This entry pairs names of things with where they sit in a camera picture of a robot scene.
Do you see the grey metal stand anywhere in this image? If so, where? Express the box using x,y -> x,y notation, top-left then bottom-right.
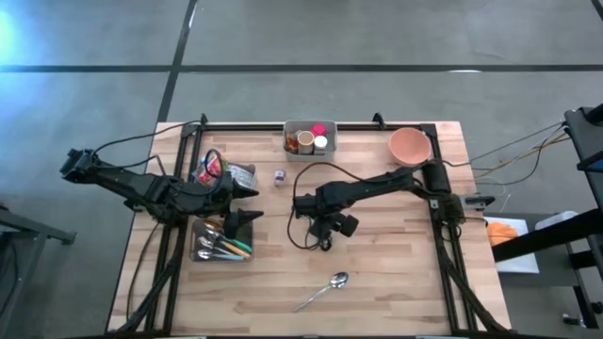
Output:
0,204 -> 78,339

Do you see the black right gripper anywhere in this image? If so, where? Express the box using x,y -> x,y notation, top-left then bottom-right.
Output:
292,185 -> 361,241

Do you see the orange fabric item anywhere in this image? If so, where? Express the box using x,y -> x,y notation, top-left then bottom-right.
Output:
485,220 -> 519,248

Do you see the white paper sheet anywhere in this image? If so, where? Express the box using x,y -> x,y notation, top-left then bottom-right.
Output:
483,215 -> 541,275

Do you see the salmon pink bowl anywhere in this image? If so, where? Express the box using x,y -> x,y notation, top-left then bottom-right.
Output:
387,126 -> 432,167

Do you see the black desk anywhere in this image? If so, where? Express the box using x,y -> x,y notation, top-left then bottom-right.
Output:
562,102 -> 603,331

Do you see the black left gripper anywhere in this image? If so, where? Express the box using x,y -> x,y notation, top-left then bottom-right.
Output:
181,174 -> 265,240

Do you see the plain all-metal spoon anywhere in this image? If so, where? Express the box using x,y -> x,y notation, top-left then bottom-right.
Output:
292,270 -> 350,314

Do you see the spice jar with tan lid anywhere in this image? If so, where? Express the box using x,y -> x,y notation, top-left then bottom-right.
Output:
297,130 -> 316,156

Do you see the spoon with light blue handle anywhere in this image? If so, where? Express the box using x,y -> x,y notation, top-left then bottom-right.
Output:
196,250 -> 246,263

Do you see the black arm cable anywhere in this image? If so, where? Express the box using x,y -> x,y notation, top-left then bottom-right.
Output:
92,120 -> 226,199
285,161 -> 378,251

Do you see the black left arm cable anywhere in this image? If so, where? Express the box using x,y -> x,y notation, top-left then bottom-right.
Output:
92,120 -> 226,199

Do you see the bundle of thin wires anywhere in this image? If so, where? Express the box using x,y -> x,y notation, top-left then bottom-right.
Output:
442,120 -> 569,189

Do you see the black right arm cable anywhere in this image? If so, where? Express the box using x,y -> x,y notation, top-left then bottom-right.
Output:
285,161 -> 378,251

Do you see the black overhead beam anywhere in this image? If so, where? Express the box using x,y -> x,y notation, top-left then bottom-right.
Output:
491,207 -> 603,264

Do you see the white plastic container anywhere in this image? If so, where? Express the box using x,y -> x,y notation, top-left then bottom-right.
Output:
533,209 -> 579,232

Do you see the dark brown plastic tray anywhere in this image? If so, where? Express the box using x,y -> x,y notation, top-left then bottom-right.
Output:
188,217 -> 255,264

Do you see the white plastic storage bin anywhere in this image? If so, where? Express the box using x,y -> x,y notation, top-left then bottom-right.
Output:
189,154 -> 259,190
282,119 -> 339,164

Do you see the spoon with orange handle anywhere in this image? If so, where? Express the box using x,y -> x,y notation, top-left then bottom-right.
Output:
205,229 -> 252,256

